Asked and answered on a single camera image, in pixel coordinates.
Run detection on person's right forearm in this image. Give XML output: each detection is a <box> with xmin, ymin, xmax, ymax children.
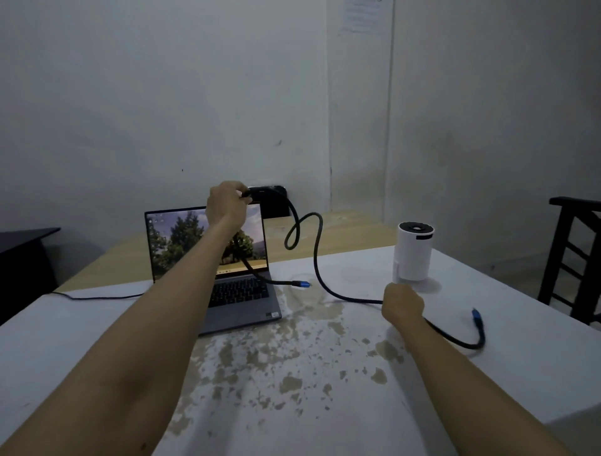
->
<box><xmin>393</xmin><ymin>318</ymin><xmax>579</xmax><ymax>456</ymax></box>

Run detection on grey laptop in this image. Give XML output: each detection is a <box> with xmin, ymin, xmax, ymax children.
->
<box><xmin>145</xmin><ymin>204</ymin><xmax>283</xmax><ymax>335</ymax></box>

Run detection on black cabinet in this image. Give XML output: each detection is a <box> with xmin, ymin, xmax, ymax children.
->
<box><xmin>0</xmin><ymin>227</ymin><xmax>62</xmax><ymax>326</ymax></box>

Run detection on white cylindrical projector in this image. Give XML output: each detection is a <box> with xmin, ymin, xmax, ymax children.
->
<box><xmin>392</xmin><ymin>221</ymin><xmax>435</xmax><ymax>285</ymax></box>

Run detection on black wooden chair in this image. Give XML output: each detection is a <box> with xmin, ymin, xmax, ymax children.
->
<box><xmin>537</xmin><ymin>196</ymin><xmax>601</xmax><ymax>326</ymax></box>

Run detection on white paper sheet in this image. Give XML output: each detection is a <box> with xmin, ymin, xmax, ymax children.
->
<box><xmin>340</xmin><ymin>0</ymin><xmax>393</xmax><ymax>35</ymax></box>

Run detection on thin black power cable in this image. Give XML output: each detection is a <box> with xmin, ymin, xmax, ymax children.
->
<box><xmin>51</xmin><ymin>291</ymin><xmax>147</xmax><ymax>301</ymax></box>

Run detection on black cable with blue connectors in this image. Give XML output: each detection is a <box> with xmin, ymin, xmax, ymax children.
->
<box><xmin>237</xmin><ymin>185</ymin><xmax>487</xmax><ymax>351</ymax></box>

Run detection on person's left forearm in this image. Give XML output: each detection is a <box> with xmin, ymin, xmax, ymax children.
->
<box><xmin>0</xmin><ymin>219</ymin><xmax>249</xmax><ymax>456</ymax></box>

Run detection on person's left hand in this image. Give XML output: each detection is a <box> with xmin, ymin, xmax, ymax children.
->
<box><xmin>205</xmin><ymin>181</ymin><xmax>254</xmax><ymax>231</ymax></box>

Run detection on person's right hand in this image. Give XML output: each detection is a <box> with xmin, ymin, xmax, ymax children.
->
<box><xmin>381</xmin><ymin>283</ymin><xmax>426</xmax><ymax>330</ymax></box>

